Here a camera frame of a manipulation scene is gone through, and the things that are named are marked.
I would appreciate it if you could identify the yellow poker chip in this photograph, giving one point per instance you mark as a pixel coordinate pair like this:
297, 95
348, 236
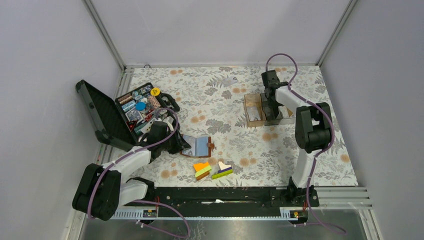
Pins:
155, 91

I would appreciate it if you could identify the blue poker chip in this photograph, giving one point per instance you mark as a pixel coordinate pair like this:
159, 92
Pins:
140, 106

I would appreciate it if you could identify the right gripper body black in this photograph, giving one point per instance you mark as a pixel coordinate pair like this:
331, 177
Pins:
271, 103

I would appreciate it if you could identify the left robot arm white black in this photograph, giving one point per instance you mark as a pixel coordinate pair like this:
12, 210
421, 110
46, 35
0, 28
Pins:
104, 188

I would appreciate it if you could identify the white purple green card stack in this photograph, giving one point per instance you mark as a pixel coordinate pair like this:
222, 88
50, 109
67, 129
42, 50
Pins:
224, 170

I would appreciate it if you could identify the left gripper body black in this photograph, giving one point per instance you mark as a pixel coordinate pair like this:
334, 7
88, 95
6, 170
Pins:
175, 144

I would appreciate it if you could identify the silver card on mat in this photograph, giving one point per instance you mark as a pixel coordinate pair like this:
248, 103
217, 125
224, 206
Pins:
229, 81

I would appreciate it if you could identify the silver VIP credit card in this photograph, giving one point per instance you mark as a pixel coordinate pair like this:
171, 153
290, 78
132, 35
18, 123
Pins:
190, 153

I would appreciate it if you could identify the orange green brown card stack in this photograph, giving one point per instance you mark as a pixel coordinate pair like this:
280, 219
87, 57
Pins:
201, 170

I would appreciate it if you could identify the brown leather card holder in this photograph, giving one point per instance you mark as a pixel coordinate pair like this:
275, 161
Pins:
203, 145

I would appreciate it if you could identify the black poker chip case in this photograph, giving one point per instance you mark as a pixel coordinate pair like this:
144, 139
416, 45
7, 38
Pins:
116, 122

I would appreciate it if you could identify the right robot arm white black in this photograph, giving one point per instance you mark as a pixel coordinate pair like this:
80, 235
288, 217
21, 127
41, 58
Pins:
314, 130

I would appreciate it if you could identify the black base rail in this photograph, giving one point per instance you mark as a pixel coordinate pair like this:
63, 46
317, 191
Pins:
226, 202

